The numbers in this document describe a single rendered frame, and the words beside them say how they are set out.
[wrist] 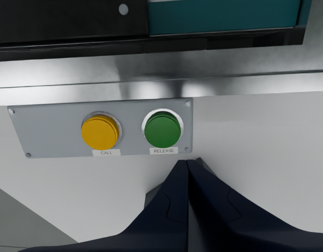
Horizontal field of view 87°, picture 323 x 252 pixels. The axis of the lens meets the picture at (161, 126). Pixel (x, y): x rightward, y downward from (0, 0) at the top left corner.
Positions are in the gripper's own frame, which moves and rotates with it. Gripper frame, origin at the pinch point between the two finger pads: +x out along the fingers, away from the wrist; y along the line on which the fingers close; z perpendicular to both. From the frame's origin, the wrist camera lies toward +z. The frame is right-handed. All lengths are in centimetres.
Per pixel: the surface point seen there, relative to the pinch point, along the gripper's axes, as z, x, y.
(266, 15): 9.7, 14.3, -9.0
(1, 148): -7.5, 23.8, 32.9
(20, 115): 1.2, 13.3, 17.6
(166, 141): -2.3, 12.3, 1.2
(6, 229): -133, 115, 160
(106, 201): -21.2, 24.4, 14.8
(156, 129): -0.8, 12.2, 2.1
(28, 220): -122, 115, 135
